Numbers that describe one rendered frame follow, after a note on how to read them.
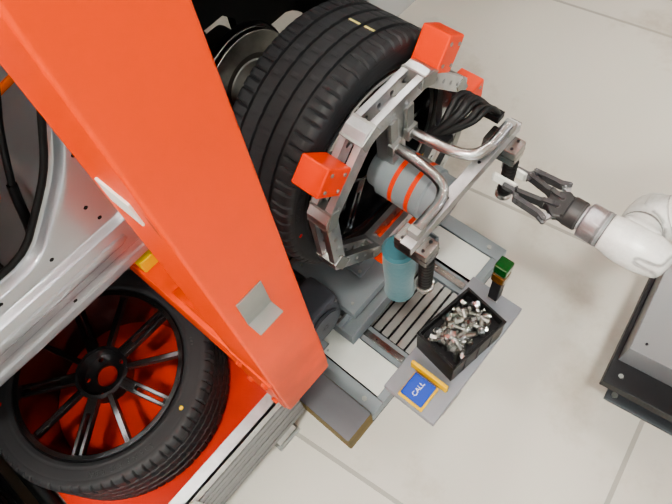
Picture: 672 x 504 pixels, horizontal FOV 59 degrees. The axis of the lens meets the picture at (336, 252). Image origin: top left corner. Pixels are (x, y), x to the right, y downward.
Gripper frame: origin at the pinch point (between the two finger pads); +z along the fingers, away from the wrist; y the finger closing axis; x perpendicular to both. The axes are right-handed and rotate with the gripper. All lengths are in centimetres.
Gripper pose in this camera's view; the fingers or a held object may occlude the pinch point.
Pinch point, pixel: (508, 176)
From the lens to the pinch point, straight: 155.2
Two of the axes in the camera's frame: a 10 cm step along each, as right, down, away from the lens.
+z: -7.5, -5.4, 3.8
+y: 6.5, -7.0, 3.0
